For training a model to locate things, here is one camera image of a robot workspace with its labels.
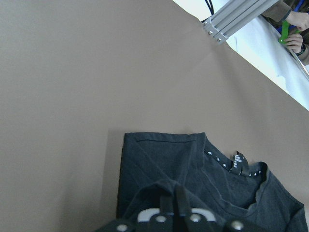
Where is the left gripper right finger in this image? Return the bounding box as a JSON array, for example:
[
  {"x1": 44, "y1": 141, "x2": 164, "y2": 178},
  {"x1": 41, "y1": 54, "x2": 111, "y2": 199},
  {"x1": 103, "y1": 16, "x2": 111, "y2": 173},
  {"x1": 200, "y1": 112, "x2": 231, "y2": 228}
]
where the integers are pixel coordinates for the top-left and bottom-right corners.
[{"x1": 174, "y1": 186, "x2": 192, "y2": 232}]

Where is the aluminium cage frame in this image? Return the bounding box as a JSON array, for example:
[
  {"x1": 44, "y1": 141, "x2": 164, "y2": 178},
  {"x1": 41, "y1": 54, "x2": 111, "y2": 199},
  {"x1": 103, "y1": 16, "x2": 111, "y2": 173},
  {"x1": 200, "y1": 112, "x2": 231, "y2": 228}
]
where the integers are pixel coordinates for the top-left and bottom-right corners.
[{"x1": 203, "y1": 0, "x2": 277, "y2": 44}]

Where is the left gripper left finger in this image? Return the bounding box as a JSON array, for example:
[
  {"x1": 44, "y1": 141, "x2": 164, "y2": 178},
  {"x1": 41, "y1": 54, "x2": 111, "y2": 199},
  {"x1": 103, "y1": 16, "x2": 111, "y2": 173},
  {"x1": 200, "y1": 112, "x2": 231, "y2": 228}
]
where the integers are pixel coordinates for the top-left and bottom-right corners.
[{"x1": 159, "y1": 195, "x2": 173, "y2": 215}]

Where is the green tool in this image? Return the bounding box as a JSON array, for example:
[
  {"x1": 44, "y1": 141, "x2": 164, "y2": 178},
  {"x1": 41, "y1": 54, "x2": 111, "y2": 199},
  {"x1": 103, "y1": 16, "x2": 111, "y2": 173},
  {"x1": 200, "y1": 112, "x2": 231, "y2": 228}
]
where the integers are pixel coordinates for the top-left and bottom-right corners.
[{"x1": 278, "y1": 20, "x2": 300, "y2": 44}]

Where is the black t-shirt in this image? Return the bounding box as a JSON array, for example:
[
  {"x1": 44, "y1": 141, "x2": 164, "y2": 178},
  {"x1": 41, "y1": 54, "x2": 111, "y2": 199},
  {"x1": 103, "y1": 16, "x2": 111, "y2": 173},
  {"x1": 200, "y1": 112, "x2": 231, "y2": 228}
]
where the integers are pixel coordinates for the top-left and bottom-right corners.
[{"x1": 117, "y1": 132, "x2": 308, "y2": 232}]

